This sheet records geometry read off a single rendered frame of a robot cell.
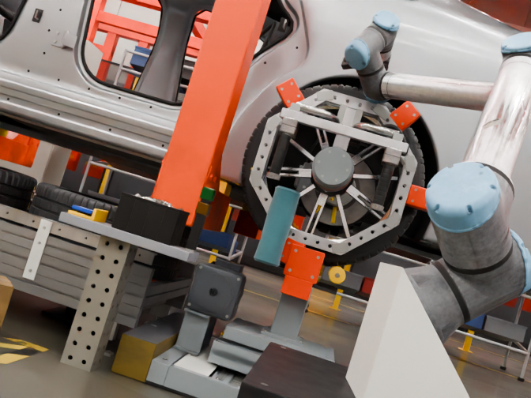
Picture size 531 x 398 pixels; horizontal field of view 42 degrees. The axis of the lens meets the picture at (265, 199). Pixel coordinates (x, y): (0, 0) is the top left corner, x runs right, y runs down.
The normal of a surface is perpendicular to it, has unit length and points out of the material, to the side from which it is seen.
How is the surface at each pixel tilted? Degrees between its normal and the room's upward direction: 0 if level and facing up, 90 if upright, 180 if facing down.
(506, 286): 110
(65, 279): 90
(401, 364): 90
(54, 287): 90
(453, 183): 60
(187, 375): 90
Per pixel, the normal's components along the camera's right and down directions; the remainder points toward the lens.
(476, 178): -0.41, -0.69
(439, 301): 0.24, -0.30
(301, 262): -0.08, -0.07
